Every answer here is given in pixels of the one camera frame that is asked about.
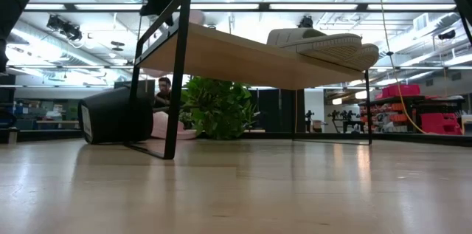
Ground black table frame rails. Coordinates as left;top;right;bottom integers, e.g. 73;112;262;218
0;128;472;148

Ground black ceiling camera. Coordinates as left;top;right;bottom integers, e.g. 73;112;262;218
297;15;314;29
46;13;84;42

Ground person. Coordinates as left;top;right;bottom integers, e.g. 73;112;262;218
153;76;173;109

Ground black partition panels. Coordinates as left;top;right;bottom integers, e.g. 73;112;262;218
254;88;307;134

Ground rack with red bins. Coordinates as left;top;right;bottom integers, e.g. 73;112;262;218
359;83;466;136

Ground wooden shelf with black frame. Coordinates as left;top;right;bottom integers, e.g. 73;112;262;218
125;0;373;161

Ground black plant pot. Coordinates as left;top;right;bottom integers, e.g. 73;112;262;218
77;85;154;145

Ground yellow hanging cable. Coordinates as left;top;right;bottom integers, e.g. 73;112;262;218
375;0;428;135

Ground grey slide sandal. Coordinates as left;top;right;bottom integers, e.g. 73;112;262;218
266;27;364;62
344;43;381;72

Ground black overhead rig beam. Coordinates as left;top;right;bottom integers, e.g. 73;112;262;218
21;1;458;14

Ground green leafy plant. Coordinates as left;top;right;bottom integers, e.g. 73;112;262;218
178;75;259;141

